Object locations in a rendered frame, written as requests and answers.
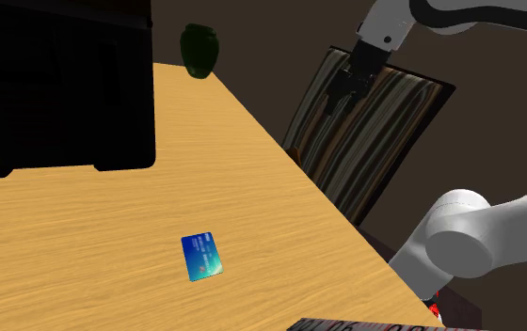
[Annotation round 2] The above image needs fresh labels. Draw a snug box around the striped brown rug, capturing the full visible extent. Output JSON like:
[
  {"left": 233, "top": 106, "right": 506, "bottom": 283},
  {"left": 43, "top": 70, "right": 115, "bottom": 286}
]
[{"left": 280, "top": 44, "right": 457, "bottom": 229}]

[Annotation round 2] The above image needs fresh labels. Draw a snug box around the dark green vase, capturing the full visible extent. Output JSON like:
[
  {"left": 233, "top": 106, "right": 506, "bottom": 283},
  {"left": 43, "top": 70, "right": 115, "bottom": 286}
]
[{"left": 179, "top": 23, "right": 221, "bottom": 81}]

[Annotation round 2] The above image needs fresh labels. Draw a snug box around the light wooden table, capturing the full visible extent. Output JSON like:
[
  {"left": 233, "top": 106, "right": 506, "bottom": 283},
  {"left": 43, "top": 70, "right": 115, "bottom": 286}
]
[{"left": 0, "top": 61, "right": 446, "bottom": 331}]

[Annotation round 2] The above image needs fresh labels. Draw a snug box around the blue card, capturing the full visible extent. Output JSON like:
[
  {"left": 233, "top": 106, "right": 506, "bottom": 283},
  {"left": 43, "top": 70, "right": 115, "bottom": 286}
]
[{"left": 180, "top": 230, "right": 225, "bottom": 283}]

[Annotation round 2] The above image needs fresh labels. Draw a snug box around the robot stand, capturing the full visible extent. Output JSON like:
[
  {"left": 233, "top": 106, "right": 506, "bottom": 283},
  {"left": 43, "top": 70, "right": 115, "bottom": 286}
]
[{"left": 285, "top": 285, "right": 492, "bottom": 331}]

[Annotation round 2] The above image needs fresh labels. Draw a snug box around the large black appliance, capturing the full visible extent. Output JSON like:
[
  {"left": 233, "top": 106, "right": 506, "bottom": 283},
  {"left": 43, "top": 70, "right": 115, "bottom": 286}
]
[{"left": 0, "top": 0, "right": 157, "bottom": 181}]

